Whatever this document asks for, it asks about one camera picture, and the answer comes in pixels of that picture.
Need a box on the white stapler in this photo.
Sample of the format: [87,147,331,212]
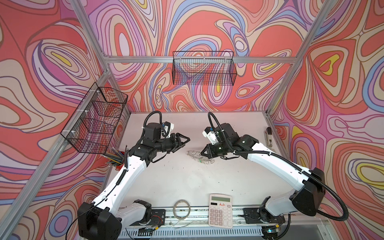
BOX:
[265,127,273,149]

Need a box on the metal disc with keyrings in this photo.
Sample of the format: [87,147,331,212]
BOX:
[187,150,215,165]

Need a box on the white desk calculator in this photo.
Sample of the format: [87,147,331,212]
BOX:
[208,194,233,229]

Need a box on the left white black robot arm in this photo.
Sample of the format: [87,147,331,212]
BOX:
[76,111,190,240]

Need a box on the red cup with pens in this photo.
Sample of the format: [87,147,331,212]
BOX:
[101,147,125,171]

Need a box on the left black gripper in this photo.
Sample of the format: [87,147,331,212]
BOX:
[154,133,191,154]

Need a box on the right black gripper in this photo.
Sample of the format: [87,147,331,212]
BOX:
[200,140,232,159]

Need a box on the black wire basket wall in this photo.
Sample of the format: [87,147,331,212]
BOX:
[172,51,238,86]
[61,83,128,154]

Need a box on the clear tape roll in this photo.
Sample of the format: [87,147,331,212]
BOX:
[173,199,192,221]

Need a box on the black wire basket back wall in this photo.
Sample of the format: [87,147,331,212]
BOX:
[172,51,238,86]

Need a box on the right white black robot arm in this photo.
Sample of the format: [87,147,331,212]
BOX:
[201,112,349,223]

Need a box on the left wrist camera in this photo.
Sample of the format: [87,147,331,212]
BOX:
[162,122,174,138]

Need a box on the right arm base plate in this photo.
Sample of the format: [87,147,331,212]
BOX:
[241,208,286,225]

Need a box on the black wire basket left wall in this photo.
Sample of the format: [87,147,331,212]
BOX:
[61,83,128,154]

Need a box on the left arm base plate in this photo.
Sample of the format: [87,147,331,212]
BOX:
[131,209,166,227]

